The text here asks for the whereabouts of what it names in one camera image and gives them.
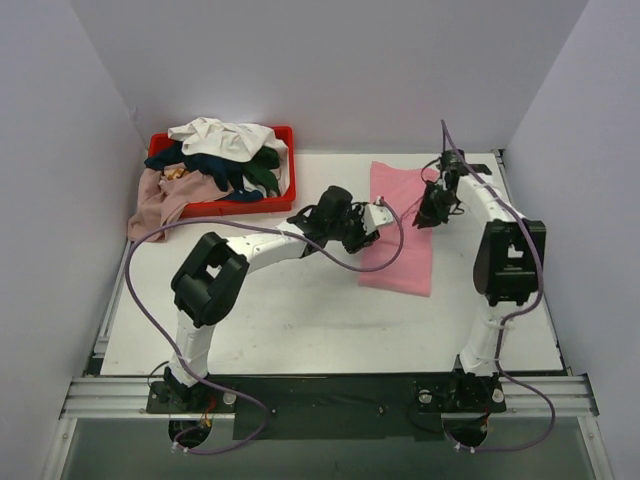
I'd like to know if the red plastic bin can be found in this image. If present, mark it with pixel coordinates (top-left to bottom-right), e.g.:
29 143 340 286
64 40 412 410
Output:
149 126 296 219

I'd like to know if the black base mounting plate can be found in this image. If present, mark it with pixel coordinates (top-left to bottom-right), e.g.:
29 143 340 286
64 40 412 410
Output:
146 372 506 440

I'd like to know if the beige t shirt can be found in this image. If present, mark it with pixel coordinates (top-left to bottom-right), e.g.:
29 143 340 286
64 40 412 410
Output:
127 163 233 241

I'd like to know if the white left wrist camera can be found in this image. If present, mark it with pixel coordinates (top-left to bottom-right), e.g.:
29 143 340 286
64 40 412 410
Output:
362 197 394 235

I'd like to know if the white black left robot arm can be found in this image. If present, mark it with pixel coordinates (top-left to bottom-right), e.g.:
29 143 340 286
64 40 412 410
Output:
163 186 394 412

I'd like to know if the white t shirt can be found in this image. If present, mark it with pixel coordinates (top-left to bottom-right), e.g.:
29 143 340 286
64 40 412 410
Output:
167 117 289 163

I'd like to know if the pink t shirt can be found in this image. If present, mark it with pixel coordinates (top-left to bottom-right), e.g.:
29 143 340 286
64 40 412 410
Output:
358 162 438 297

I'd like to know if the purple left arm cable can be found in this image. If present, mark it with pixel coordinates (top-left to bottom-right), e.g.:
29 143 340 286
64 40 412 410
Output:
124 197 405 456

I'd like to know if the navy blue t shirt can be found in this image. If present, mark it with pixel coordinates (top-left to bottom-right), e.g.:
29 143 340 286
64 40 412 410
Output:
144 142 266 203

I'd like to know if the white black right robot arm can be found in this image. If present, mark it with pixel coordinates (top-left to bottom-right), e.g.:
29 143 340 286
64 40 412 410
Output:
412 150 546 409

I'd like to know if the dark green t shirt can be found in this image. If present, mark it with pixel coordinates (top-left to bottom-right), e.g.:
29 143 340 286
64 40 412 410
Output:
241 146 281 196

